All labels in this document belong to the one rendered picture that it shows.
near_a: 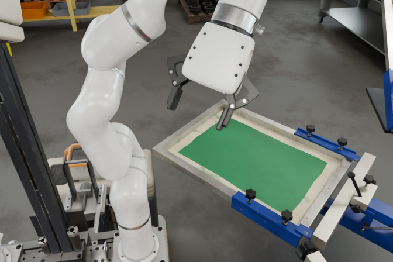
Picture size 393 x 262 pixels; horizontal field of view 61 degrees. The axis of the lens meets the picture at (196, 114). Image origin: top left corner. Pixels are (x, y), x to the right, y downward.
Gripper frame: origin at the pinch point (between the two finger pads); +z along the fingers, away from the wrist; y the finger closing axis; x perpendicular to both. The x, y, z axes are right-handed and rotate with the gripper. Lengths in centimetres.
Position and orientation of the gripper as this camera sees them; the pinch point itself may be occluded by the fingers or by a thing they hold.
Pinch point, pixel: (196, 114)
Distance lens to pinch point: 57.4
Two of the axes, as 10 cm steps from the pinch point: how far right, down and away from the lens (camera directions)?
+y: -9.0, -3.8, 2.3
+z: -3.8, 9.2, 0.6
